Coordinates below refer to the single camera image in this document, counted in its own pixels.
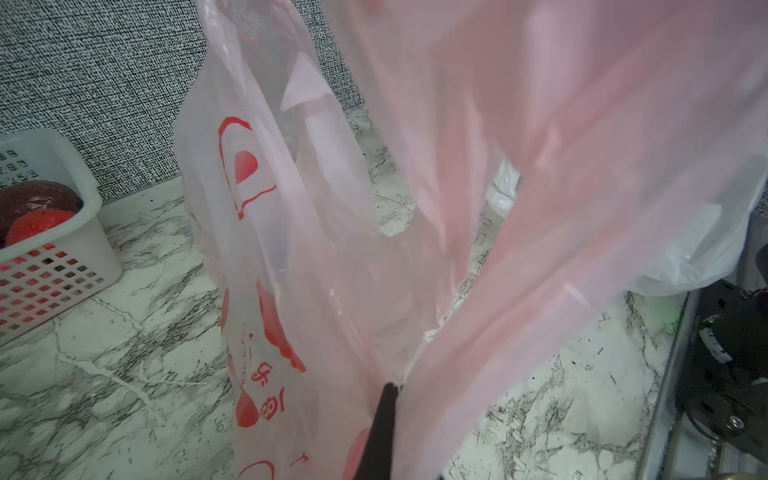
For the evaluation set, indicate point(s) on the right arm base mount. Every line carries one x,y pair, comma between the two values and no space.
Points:
724,385

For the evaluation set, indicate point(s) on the white plastic bag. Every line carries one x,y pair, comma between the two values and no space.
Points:
712,244

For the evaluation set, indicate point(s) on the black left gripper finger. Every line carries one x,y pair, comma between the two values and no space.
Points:
376,459

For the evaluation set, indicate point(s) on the pink plastic bag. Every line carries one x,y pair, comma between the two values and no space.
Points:
551,149

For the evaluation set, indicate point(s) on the white plastic basket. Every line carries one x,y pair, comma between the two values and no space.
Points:
49,273

